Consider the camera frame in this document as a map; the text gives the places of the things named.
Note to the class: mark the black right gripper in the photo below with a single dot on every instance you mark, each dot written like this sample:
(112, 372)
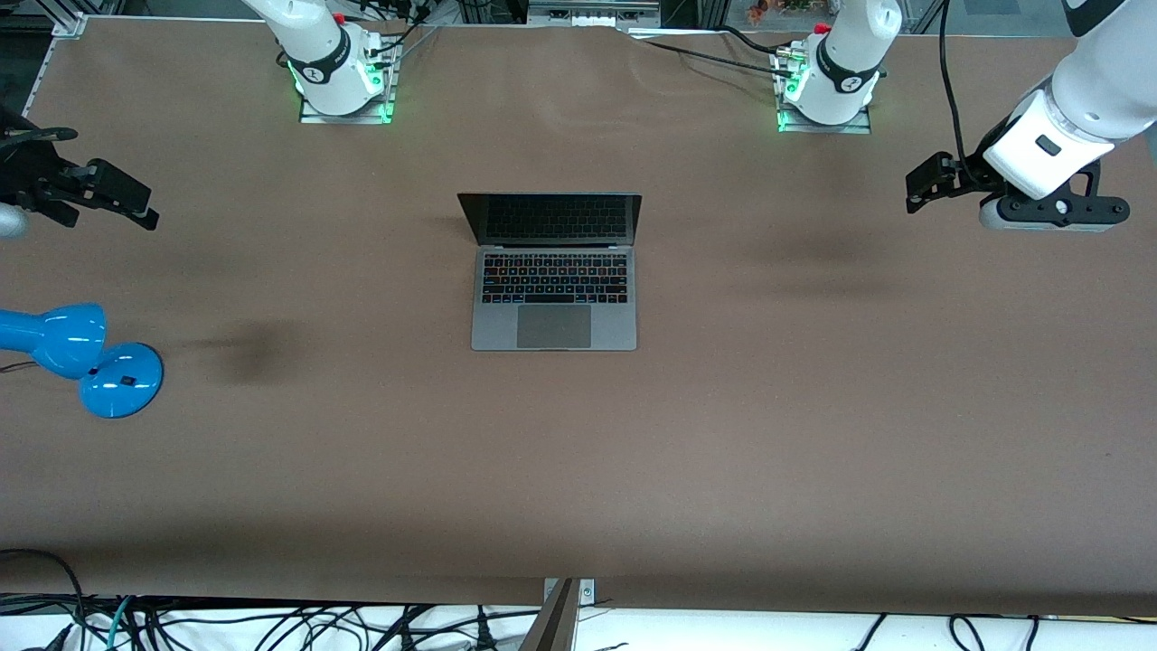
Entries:
(25, 174)

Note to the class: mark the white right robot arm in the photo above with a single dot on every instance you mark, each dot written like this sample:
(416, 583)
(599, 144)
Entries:
(321, 54)

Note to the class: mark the orange plastic item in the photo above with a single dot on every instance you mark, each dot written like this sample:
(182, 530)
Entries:
(757, 9)

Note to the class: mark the grey laptop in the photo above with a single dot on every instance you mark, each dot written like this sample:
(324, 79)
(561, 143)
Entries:
(553, 325)

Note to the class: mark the black left camera mount bracket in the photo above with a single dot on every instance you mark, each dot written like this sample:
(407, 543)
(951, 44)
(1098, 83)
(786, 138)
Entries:
(1097, 179)

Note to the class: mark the aluminium frame corner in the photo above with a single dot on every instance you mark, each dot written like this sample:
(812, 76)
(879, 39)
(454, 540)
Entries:
(70, 23)

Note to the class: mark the silver clamp bracket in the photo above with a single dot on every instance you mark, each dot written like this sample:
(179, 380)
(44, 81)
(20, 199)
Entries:
(587, 592)

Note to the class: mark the blue desk lamp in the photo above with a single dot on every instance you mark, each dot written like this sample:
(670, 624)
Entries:
(117, 384)

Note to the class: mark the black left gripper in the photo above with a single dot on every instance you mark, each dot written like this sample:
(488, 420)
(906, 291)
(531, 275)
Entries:
(974, 174)

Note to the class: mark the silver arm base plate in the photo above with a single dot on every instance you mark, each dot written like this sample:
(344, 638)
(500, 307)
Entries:
(859, 124)
(387, 99)

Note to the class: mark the grey power strip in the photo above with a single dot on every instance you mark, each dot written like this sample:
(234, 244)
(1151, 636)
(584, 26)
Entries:
(592, 14)

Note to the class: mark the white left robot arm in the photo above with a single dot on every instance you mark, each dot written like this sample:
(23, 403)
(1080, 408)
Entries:
(1094, 99)

